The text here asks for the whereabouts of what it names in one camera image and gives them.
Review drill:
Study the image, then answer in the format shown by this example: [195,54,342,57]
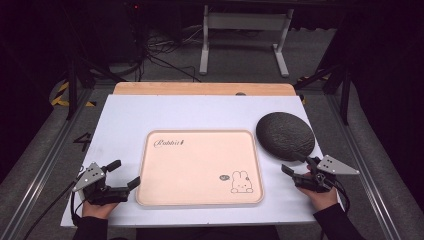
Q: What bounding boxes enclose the person's right hand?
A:
[297,170,339,212]

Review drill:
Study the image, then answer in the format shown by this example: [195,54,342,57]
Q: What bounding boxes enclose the black floor cables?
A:
[138,26,203,83]

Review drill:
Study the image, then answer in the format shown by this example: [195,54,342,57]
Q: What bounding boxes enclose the pink rectangular tray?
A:
[135,129,265,208]

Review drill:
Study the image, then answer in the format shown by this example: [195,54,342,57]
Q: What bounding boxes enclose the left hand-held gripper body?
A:
[71,162,130,206]

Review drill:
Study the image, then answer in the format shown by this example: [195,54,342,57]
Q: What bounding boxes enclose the dark round plate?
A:
[255,112,316,163]

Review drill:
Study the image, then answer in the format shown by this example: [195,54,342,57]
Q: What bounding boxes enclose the wooden table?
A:
[112,81,297,97]

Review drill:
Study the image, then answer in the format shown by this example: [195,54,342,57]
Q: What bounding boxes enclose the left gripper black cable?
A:
[22,179,85,240]

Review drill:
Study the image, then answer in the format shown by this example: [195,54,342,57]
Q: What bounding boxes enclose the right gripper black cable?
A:
[332,179,352,215]

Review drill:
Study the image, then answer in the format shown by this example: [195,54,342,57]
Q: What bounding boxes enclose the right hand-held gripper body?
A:
[292,154,361,194]

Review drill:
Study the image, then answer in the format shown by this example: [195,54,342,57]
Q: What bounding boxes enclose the person's left hand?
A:
[82,200,120,221]

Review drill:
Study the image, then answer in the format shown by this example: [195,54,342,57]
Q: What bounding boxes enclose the white table cover board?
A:
[60,94,342,228]

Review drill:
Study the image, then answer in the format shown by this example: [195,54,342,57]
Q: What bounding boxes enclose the black tripod stand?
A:
[293,61,352,127]
[63,46,128,122]

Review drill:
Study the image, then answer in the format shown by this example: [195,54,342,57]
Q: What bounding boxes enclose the white metal stand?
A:
[198,4,295,79]

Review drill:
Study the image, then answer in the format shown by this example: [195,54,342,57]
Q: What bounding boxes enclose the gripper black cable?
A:
[332,179,352,215]
[22,179,85,240]

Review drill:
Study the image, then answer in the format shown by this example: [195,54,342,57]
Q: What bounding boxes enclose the aluminium floor rail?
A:
[323,93,403,240]
[0,88,96,240]

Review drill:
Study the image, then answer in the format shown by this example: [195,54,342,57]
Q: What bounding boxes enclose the yellow black floor tape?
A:
[49,80,98,108]

